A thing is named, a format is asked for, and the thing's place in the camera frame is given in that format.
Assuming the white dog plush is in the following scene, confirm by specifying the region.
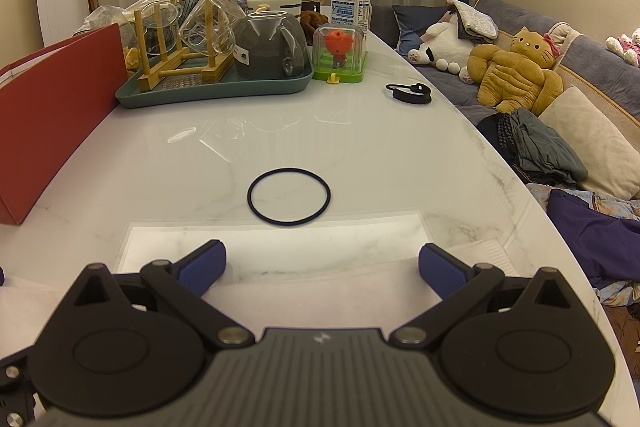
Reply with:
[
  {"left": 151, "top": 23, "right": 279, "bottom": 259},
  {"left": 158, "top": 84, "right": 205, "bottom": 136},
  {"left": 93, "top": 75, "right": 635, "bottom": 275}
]
[{"left": 407, "top": 14, "right": 476, "bottom": 85}]

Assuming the black rubber band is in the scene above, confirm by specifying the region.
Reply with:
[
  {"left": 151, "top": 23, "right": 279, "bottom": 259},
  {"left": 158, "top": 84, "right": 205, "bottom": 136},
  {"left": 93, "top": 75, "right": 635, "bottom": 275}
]
[{"left": 247, "top": 168, "right": 332, "bottom": 226}]

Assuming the white printed shopping bag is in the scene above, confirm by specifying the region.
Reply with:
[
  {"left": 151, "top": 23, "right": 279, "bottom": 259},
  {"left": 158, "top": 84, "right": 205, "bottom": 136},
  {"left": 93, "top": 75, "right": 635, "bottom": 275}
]
[{"left": 0, "top": 237, "right": 516, "bottom": 358}]

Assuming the red cardboard box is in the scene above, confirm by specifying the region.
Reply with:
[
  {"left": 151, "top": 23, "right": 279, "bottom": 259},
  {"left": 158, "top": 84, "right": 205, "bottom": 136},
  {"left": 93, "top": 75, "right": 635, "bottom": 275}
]
[{"left": 0, "top": 23, "right": 123, "bottom": 225}]

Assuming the wooden cup rack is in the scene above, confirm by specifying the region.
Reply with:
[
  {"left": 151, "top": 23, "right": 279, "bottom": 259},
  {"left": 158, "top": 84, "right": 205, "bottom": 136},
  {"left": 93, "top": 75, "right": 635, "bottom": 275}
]
[{"left": 135, "top": 4, "right": 236, "bottom": 92}]

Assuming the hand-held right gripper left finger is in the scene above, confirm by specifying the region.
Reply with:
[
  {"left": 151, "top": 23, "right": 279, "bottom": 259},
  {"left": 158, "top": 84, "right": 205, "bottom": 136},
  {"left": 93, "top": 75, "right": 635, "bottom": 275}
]
[{"left": 66, "top": 238, "right": 257, "bottom": 351}]

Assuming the clear glass cup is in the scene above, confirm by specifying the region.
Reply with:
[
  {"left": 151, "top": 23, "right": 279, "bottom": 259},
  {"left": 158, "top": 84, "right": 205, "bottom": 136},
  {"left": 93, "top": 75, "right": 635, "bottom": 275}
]
[
  {"left": 180, "top": 0, "right": 246, "bottom": 58},
  {"left": 135, "top": 1, "right": 183, "bottom": 58}
]

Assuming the grey white quilted cloth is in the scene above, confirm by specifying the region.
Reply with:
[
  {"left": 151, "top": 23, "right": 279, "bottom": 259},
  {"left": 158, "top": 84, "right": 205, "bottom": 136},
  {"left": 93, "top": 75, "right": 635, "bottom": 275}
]
[{"left": 446, "top": 0, "right": 499, "bottom": 42}]

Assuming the grey clothes pile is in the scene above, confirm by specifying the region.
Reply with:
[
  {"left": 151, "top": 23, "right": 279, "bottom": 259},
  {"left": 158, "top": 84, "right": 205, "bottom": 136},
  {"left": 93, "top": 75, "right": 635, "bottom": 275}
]
[{"left": 477, "top": 108, "right": 588, "bottom": 185}]

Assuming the beige cushion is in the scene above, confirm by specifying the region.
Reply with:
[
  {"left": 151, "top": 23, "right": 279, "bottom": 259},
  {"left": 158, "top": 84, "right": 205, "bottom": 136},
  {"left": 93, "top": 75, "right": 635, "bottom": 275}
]
[{"left": 539, "top": 86, "right": 640, "bottom": 200}]

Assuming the grey sofa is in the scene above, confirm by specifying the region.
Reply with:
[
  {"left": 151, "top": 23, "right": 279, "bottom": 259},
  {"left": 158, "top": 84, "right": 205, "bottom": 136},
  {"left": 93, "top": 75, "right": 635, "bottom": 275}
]
[{"left": 372, "top": 0, "right": 640, "bottom": 208}]

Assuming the brown plush toy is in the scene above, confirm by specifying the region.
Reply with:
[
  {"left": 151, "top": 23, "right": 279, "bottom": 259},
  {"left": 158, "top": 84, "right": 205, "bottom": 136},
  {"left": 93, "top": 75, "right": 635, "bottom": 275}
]
[{"left": 300, "top": 9, "right": 331, "bottom": 45}]

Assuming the milk carton with straw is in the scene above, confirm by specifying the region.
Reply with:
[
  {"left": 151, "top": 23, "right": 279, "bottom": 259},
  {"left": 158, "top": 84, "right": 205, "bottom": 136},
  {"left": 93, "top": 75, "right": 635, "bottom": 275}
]
[{"left": 326, "top": 0, "right": 373, "bottom": 42}]

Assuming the orange toy in clear case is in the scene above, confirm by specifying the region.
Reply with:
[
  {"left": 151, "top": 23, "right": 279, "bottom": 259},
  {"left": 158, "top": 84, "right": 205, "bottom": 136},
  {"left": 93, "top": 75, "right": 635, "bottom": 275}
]
[{"left": 312, "top": 24, "right": 368, "bottom": 85}]

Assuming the black key fob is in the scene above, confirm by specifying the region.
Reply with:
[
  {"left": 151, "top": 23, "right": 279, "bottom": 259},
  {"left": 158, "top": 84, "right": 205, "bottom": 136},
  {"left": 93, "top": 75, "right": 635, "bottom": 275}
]
[{"left": 386, "top": 82, "right": 431, "bottom": 106}]

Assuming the grey glass pitcher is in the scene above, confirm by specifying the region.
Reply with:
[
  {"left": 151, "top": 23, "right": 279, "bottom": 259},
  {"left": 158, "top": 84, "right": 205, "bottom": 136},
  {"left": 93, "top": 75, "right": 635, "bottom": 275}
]
[{"left": 234, "top": 9, "right": 313, "bottom": 80}]

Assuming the white lidded pot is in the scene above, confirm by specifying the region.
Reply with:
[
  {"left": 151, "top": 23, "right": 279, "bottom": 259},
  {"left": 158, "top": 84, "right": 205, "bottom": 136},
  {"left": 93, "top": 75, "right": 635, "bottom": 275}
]
[{"left": 246, "top": 0, "right": 303, "bottom": 18}]

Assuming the pink white plush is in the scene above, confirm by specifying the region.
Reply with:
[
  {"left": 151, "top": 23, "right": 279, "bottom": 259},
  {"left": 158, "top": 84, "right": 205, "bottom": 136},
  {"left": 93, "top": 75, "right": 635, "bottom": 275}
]
[{"left": 606, "top": 28, "right": 640, "bottom": 68}]

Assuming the yellow muscular cat plush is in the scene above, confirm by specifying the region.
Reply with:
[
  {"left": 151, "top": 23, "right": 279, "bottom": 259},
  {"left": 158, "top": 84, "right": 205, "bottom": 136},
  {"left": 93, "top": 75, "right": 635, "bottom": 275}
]
[{"left": 467, "top": 27, "right": 563, "bottom": 115}]

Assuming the dark blue cushion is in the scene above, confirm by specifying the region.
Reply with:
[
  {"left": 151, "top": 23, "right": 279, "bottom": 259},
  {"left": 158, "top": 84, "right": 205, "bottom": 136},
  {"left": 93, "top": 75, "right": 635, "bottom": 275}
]
[{"left": 392, "top": 4, "right": 453, "bottom": 55}]

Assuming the purple cloth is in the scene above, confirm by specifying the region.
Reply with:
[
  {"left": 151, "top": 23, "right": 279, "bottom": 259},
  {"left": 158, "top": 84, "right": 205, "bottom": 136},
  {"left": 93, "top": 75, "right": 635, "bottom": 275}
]
[{"left": 547, "top": 189, "right": 640, "bottom": 288}]

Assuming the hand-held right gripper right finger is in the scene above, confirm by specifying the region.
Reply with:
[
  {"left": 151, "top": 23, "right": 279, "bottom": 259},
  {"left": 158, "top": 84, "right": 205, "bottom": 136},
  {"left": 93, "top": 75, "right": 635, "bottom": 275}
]
[{"left": 388, "top": 242, "right": 577, "bottom": 351}]

